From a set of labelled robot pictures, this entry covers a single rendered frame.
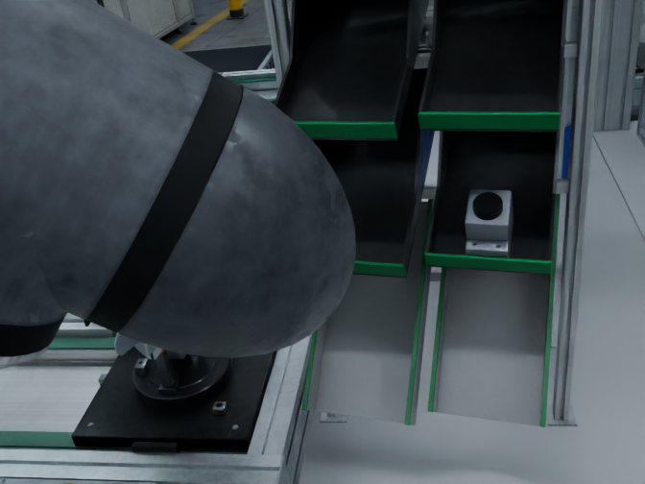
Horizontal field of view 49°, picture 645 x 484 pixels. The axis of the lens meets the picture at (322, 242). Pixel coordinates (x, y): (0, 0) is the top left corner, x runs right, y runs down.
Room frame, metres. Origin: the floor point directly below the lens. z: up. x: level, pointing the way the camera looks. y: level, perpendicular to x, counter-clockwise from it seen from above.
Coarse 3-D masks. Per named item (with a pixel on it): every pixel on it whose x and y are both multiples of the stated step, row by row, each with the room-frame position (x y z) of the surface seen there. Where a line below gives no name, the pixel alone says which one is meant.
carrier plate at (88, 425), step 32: (128, 352) 0.86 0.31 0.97; (128, 384) 0.79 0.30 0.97; (256, 384) 0.75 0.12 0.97; (96, 416) 0.73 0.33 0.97; (128, 416) 0.72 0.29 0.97; (160, 416) 0.71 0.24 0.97; (192, 416) 0.70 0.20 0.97; (224, 416) 0.70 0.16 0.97; (256, 416) 0.70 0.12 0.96; (192, 448) 0.66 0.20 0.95; (224, 448) 0.66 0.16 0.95
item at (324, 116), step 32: (320, 0) 0.85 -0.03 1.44; (352, 0) 0.85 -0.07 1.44; (384, 0) 0.83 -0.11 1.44; (416, 0) 0.75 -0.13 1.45; (320, 32) 0.81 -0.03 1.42; (352, 32) 0.80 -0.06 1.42; (384, 32) 0.78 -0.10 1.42; (416, 32) 0.74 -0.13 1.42; (288, 64) 0.75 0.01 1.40; (320, 64) 0.76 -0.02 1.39; (352, 64) 0.75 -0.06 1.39; (384, 64) 0.73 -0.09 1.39; (288, 96) 0.73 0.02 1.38; (320, 96) 0.72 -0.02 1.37; (352, 96) 0.70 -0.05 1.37; (384, 96) 0.69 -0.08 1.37; (320, 128) 0.66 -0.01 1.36; (352, 128) 0.64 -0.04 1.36; (384, 128) 0.63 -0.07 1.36
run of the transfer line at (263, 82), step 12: (228, 72) 2.32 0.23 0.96; (240, 72) 2.30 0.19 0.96; (252, 72) 2.29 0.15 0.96; (264, 72) 2.27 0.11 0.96; (240, 84) 2.24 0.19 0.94; (252, 84) 2.23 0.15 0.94; (264, 84) 2.22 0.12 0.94; (276, 84) 2.22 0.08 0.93; (636, 84) 1.76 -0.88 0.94; (264, 96) 2.16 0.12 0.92; (636, 96) 1.76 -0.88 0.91; (636, 108) 1.76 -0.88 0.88
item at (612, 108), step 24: (624, 0) 1.68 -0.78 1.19; (624, 24) 1.67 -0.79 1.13; (600, 48) 1.69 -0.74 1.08; (624, 48) 1.67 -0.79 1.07; (600, 72) 1.68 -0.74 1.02; (624, 72) 1.68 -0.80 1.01; (600, 96) 1.68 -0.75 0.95; (624, 96) 1.68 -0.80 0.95; (600, 120) 1.68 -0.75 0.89; (624, 120) 1.67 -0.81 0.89
